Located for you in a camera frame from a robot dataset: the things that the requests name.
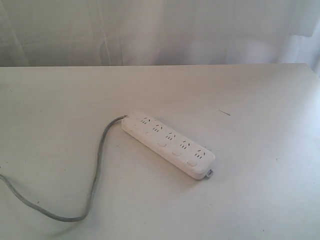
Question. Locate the white five-socket power strip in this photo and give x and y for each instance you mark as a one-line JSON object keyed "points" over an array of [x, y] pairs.
{"points": [[190, 157]]}

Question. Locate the white sheer curtain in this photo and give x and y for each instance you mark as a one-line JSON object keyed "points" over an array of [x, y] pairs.
{"points": [[158, 32]]}

